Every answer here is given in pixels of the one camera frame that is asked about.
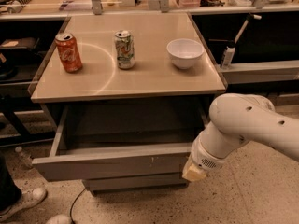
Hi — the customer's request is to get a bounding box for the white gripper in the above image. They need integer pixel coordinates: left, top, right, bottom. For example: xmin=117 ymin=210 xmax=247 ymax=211
xmin=182 ymin=136 xmax=224 ymax=182

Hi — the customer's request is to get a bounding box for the grey top drawer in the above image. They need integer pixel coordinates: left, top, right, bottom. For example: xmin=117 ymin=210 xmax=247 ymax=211
xmin=34 ymin=102 xmax=204 ymax=181

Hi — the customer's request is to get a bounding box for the grey drawer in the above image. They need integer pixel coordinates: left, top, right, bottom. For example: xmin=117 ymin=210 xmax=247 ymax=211
xmin=82 ymin=173 xmax=188 ymax=192
xmin=34 ymin=102 xmax=204 ymax=181

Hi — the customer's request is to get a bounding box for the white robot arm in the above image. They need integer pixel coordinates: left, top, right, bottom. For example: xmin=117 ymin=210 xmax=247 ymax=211
xmin=182 ymin=93 xmax=299 ymax=182

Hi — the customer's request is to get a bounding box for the grey middle drawer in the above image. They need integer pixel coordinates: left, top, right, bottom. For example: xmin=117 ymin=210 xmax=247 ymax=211
xmin=82 ymin=173 xmax=188 ymax=192

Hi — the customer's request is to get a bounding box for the grey drawer cabinet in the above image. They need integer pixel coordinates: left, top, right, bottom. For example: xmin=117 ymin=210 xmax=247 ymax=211
xmin=27 ymin=12 xmax=228 ymax=133

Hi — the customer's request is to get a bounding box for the white bowl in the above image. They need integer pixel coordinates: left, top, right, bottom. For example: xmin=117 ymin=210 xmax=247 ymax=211
xmin=166 ymin=38 xmax=204 ymax=69

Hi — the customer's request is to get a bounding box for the white sneaker front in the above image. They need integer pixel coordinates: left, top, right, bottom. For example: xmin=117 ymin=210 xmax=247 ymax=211
xmin=46 ymin=215 xmax=72 ymax=224

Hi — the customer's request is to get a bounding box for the white sneaker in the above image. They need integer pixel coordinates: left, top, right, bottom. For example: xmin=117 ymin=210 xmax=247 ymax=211
xmin=0 ymin=188 xmax=47 ymax=222
xmin=46 ymin=215 xmax=72 ymax=224

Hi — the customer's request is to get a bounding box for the green white soda can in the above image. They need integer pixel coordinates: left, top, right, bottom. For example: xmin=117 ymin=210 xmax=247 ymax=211
xmin=114 ymin=30 xmax=135 ymax=69

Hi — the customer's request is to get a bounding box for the white sneaker left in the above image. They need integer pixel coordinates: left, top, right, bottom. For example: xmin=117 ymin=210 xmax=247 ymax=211
xmin=0 ymin=188 xmax=47 ymax=222

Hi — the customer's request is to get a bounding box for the red cola can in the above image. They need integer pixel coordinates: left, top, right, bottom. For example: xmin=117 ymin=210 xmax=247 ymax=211
xmin=55 ymin=32 xmax=82 ymax=73

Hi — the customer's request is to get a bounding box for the clear plastic bottle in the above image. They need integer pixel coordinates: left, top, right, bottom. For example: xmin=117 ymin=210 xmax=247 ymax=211
xmin=15 ymin=147 xmax=33 ymax=169

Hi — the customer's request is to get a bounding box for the dark trouser leg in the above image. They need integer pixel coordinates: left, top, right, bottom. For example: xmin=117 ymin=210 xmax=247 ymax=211
xmin=0 ymin=154 xmax=22 ymax=211

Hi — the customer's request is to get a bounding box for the black floor cable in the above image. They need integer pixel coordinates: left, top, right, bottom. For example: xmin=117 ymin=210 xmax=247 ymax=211
xmin=69 ymin=188 xmax=87 ymax=224

